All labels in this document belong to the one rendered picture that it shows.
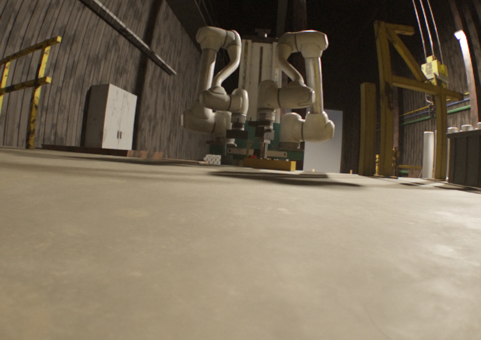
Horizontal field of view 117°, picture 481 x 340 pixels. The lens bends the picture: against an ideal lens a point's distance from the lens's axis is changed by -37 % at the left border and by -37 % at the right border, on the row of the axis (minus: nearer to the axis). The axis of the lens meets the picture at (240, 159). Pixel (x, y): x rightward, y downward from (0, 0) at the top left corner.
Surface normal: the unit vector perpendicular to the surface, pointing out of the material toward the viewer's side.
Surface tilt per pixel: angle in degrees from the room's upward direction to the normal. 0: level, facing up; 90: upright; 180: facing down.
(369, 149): 90
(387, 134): 90
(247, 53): 90
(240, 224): 0
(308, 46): 121
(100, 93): 90
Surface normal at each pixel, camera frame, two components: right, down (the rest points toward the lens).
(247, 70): 0.00, 0.01
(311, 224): 0.07, -1.00
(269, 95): -0.40, 0.03
